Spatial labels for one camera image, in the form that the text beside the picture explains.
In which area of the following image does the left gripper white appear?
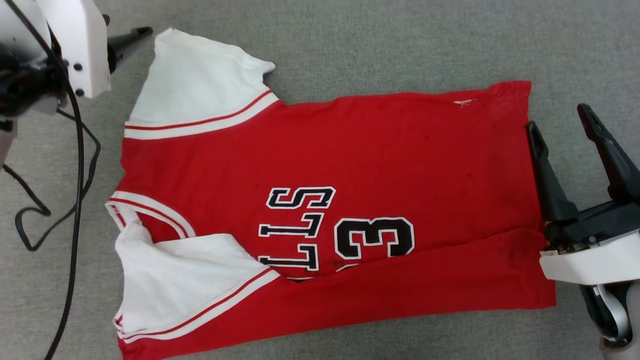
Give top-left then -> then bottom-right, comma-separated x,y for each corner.
36,0 -> 154,99

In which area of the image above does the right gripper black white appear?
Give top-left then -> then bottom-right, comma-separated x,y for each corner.
527,103 -> 640,287

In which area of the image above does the red and white basketball jersey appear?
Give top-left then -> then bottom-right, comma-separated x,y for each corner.
105,27 -> 558,360

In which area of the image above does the looped thin black cable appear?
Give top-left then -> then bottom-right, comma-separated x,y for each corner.
0,107 -> 102,252

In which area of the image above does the long thin black cable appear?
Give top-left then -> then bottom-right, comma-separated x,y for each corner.
5,0 -> 86,360

